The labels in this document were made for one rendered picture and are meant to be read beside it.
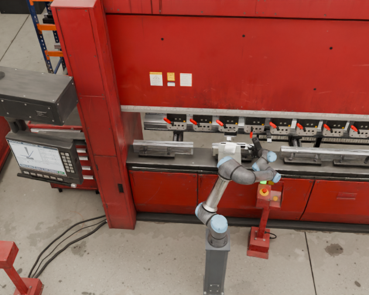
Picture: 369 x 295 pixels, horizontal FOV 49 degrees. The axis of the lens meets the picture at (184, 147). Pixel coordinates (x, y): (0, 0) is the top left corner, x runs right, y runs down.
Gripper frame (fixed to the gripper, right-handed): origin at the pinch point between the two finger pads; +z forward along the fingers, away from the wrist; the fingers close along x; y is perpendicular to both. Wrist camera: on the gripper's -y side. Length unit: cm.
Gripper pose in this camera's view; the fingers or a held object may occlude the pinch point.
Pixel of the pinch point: (248, 144)
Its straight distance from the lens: 336.7
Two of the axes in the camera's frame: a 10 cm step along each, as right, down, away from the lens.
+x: 9.0, -3.2, 2.9
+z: -3.6, -2.1, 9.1
